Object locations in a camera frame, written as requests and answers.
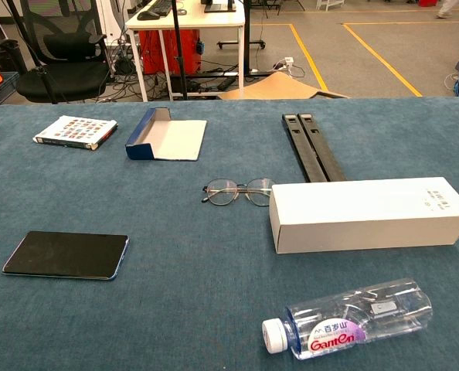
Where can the black tripod pole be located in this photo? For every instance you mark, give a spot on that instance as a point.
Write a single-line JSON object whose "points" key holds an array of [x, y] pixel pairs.
{"points": [[180, 54]]}

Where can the long white cardboard box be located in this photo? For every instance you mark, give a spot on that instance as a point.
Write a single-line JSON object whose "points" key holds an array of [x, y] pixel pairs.
{"points": [[368, 216]]}

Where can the blue table cloth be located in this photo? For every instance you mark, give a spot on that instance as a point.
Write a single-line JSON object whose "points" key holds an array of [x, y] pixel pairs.
{"points": [[175, 309]]}

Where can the blue and white open box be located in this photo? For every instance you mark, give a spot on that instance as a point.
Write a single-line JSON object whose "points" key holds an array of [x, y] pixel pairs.
{"points": [[167, 139]]}

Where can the thin metal frame eyeglasses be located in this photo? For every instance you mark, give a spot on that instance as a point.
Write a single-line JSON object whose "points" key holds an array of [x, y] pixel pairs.
{"points": [[229, 192]]}

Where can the black computer mouse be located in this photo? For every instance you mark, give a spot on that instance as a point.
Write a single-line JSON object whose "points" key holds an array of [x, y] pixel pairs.
{"points": [[147, 15]]}

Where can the black folding laptop stand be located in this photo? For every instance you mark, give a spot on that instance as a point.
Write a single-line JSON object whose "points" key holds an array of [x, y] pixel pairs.
{"points": [[312, 147]]}

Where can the white paperback book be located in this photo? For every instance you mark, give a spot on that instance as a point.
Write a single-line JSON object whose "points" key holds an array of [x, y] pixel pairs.
{"points": [[77, 131]]}

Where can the red cabinet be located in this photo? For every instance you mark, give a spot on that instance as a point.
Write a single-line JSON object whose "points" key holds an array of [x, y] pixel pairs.
{"points": [[171, 50]]}

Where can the black tablet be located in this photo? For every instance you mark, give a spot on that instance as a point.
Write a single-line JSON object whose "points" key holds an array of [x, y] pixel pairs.
{"points": [[65, 255]]}

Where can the black monitor stand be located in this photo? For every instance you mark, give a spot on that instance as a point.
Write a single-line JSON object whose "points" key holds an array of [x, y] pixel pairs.
{"points": [[218, 5]]}

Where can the white desk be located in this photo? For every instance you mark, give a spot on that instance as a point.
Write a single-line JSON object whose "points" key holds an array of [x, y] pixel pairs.
{"points": [[198, 17]]}

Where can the black mesh office chair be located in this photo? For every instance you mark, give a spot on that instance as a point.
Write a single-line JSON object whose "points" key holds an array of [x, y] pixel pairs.
{"points": [[65, 50]]}

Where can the black rolling stand base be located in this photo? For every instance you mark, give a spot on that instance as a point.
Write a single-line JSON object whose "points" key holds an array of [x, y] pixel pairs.
{"points": [[240, 43]]}

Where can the clear plastic water bottle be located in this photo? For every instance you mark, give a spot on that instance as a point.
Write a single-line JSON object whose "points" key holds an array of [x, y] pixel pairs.
{"points": [[349, 320]]}

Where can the black keyboard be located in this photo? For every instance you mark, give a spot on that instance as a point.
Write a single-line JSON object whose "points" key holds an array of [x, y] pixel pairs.
{"points": [[158, 6]]}

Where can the black power strip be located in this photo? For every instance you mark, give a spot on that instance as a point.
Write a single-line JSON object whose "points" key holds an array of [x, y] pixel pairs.
{"points": [[225, 83]]}

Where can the white power strip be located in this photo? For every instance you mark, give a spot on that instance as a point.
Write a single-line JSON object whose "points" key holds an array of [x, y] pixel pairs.
{"points": [[288, 60]]}

